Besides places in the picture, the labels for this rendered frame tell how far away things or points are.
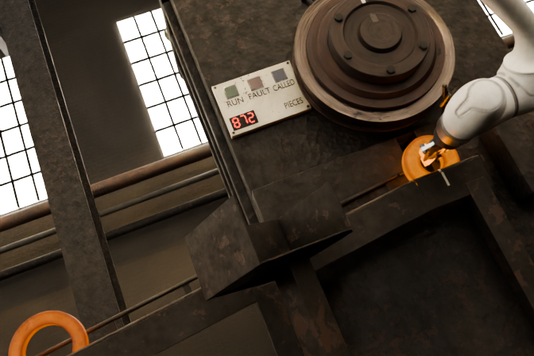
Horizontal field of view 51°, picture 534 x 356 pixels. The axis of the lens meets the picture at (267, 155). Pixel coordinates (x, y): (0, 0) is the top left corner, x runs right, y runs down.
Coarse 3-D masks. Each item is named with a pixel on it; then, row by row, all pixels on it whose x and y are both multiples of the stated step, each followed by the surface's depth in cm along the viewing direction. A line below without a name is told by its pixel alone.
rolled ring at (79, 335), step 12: (48, 312) 138; (60, 312) 138; (24, 324) 136; (36, 324) 136; (48, 324) 137; (60, 324) 137; (72, 324) 137; (24, 336) 135; (72, 336) 136; (84, 336) 136; (12, 348) 134; (24, 348) 135; (72, 348) 135
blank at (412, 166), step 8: (424, 136) 155; (432, 136) 155; (416, 144) 154; (408, 152) 153; (416, 152) 154; (448, 152) 154; (456, 152) 154; (408, 160) 153; (416, 160) 153; (440, 160) 155; (448, 160) 153; (456, 160) 153; (408, 168) 152; (416, 168) 152; (408, 176) 153; (416, 176) 151; (416, 184) 152
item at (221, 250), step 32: (320, 192) 122; (224, 224) 106; (256, 224) 129; (288, 224) 130; (320, 224) 123; (192, 256) 115; (224, 256) 106; (256, 256) 99; (288, 256) 107; (224, 288) 108; (288, 288) 112; (320, 288) 113; (320, 320) 109; (320, 352) 106
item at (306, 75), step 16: (320, 0) 170; (416, 0) 170; (304, 16) 167; (432, 16) 168; (304, 32) 165; (448, 32) 166; (304, 48) 163; (448, 48) 164; (304, 64) 161; (448, 64) 162; (304, 80) 160; (448, 80) 160; (320, 96) 158; (432, 96) 158; (336, 112) 157; (352, 112) 156; (368, 112) 156; (384, 112) 156; (400, 112) 156; (416, 112) 156
